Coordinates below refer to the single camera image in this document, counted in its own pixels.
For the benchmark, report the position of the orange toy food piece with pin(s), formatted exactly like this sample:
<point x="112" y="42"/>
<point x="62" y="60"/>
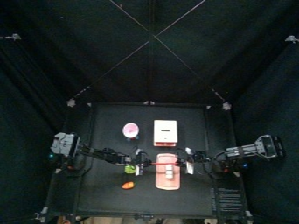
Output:
<point x="128" y="185"/>

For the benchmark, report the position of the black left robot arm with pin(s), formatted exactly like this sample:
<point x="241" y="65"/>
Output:
<point x="97" y="153"/>

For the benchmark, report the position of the pink round bowl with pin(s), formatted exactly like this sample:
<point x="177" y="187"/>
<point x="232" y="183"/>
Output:
<point x="129" y="130"/>

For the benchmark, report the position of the green toy food piece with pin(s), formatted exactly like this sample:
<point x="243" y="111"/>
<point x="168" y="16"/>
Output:
<point x="129" y="169"/>

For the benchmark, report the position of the white toy sushi roll piece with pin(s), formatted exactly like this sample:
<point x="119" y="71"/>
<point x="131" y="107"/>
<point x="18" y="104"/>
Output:
<point x="169" y="176"/>
<point x="169" y="169"/>
<point x="169" y="173"/>
<point x="169" y="166"/>

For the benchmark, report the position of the grey frame corner bracket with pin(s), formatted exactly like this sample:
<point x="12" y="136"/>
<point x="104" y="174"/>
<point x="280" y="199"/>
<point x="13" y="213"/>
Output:
<point x="14" y="37"/>
<point x="225" y="106"/>
<point x="148" y="102"/>
<point x="71" y="102"/>
<point x="291" y="38"/>

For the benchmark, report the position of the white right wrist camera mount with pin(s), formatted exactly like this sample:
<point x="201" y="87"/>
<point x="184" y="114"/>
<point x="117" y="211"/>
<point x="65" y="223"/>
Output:
<point x="189" y="168"/>

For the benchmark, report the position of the pink rectangular tray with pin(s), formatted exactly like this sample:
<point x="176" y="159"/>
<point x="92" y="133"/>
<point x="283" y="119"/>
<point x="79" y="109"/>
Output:
<point x="161" y="180"/>

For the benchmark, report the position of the white box with red base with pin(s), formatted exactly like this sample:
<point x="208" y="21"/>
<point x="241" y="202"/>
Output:
<point x="165" y="131"/>

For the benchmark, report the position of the white text label sticker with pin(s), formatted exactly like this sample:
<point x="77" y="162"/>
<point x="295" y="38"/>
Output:
<point x="229" y="201"/>

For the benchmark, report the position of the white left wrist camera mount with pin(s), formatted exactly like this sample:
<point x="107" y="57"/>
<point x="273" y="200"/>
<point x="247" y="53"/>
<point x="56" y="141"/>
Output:
<point x="139" y="171"/>

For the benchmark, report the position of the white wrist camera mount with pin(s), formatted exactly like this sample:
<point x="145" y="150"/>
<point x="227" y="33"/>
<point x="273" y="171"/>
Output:
<point x="139" y="171"/>
<point x="189" y="168"/>

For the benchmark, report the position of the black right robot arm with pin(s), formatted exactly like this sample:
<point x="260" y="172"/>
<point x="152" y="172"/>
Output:
<point x="244" y="149"/>

